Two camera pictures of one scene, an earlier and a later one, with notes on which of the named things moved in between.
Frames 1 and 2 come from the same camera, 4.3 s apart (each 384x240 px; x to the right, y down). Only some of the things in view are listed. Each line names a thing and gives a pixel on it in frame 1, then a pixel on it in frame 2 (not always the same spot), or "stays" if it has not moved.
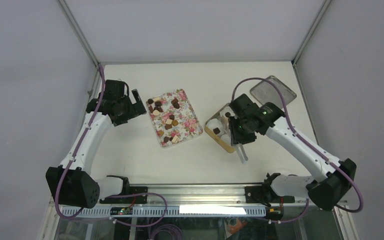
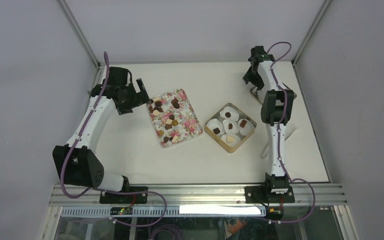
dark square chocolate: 216,130 stays
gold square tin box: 218,126 stays
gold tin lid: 266,92 stays
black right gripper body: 240,132 -> 253,77
